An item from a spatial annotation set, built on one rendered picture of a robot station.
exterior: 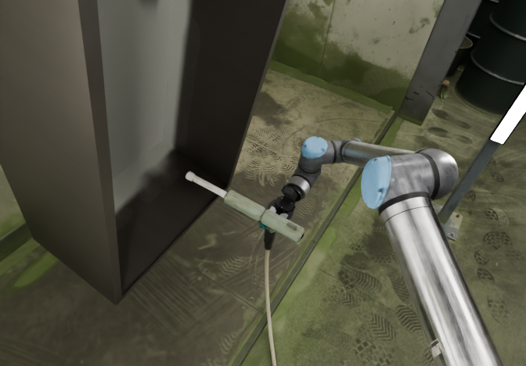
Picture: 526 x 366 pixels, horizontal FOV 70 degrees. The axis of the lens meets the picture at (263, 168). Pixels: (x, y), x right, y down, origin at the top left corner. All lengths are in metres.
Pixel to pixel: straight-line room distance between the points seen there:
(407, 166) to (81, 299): 1.41
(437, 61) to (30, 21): 2.39
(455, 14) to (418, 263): 1.94
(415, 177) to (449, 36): 1.81
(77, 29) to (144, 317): 1.37
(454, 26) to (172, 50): 1.77
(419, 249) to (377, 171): 0.18
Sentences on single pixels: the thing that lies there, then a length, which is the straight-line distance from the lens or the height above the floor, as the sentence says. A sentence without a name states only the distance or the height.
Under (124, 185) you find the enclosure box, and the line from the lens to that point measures 1.49.
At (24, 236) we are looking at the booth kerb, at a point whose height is 0.10.
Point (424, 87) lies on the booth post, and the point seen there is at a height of 0.29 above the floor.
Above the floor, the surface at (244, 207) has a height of 0.56.
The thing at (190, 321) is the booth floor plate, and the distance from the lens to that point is 1.68.
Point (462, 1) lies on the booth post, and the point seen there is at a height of 0.85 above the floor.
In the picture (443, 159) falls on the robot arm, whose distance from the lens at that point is 0.95.
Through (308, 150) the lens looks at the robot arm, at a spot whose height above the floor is 0.68.
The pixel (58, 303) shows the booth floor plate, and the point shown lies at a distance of 1.84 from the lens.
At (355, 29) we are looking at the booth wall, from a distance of 2.75.
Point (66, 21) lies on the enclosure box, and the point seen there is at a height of 1.38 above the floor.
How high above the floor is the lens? 1.59
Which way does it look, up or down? 45 degrees down
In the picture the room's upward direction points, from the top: 6 degrees clockwise
